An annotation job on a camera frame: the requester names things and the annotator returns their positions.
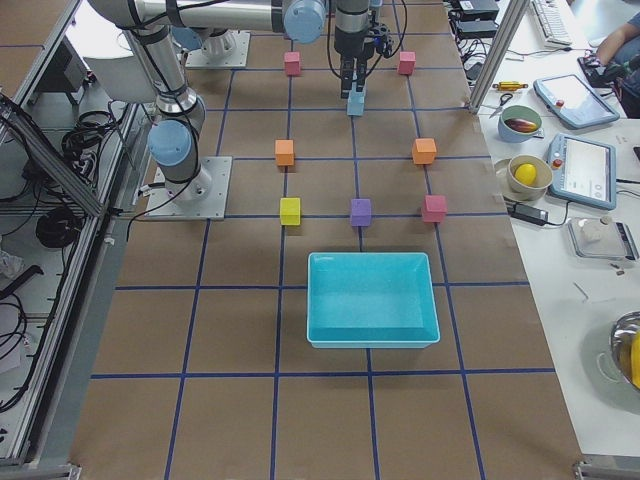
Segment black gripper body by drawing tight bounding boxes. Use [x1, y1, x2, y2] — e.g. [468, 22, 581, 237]
[339, 42, 374, 68]

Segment light blue block arm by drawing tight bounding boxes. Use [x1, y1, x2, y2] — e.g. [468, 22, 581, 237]
[349, 83, 366, 102]
[347, 97, 365, 117]

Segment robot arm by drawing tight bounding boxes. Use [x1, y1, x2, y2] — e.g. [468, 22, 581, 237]
[334, 0, 371, 99]
[90, 1, 326, 202]

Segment crimson block near row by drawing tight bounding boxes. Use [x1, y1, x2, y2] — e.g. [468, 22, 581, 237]
[397, 51, 416, 76]

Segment crimson block row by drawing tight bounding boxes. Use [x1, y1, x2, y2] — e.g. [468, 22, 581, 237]
[397, 51, 416, 76]
[283, 51, 302, 77]

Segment crimson block far row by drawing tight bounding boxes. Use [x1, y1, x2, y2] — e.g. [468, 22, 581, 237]
[283, 51, 302, 77]

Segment orange block far row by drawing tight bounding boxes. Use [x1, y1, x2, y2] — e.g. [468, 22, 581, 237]
[274, 139, 295, 167]

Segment orange block row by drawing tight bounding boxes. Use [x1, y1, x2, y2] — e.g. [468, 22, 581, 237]
[274, 139, 295, 167]
[412, 138, 437, 165]

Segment orange block near row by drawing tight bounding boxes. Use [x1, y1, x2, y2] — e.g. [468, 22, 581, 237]
[412, 138, 437, 165]

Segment purple block right side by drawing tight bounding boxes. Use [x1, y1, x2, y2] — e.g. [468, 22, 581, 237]
[350, 198, 372, 227]

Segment black scissors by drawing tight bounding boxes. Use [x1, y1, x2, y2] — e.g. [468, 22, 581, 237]
[490, 92, 513, 118]

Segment yellow foam block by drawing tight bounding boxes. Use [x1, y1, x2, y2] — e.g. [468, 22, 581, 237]
[279, 197, 302, 226]

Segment crimson block near right corner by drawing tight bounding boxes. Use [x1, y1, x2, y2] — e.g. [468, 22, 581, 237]
[421, 195, 448, 223]

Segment blue bowl with fruit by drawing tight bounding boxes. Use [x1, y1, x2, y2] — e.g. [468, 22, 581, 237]
[497, 105, 542, 143]

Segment white keyboard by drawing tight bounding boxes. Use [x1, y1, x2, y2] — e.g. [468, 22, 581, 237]
[529, 0, 573, 48]

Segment yellow lemon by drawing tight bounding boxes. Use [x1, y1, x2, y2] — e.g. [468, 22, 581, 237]
[513, 163, 537, 186]

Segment beige bowl with lemon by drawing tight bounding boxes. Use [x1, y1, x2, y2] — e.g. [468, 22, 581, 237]
[494, 155, 553, 201]

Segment teach pendant upper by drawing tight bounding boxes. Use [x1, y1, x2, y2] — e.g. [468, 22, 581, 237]
[533, 74, 620, 129]

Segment teach pendant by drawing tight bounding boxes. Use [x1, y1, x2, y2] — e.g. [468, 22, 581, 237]
[533, 74, 620, 129]
[547, 133, 617, 211]

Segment black power adapter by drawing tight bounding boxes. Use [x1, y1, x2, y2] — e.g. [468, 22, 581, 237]
[507, 202, 548, 226]

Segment teal plastic bin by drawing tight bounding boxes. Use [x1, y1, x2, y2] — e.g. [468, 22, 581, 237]
[306, 252, 441, 349]

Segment teach pendant lower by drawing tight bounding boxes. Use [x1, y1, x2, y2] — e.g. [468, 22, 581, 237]
[547, 133, 617, 211]

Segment seated person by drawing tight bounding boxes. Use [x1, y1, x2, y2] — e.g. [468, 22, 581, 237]
[596, 13, 639, 64]

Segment kitchen scale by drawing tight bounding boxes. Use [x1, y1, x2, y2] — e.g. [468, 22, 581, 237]
[567, 217, 639, 261]

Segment metal bowl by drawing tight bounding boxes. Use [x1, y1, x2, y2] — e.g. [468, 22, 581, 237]
[609, 311, 639, 391]

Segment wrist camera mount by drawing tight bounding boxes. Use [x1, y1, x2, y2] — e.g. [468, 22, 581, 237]
[368, 22, 393, 58]

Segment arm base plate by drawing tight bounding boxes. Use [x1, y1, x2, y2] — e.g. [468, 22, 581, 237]
[186, 30, 250, 70]
[145, 156, 233, 221]

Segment aluminium frame post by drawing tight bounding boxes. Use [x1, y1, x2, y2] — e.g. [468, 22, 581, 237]
[468, 0, 529, 114]

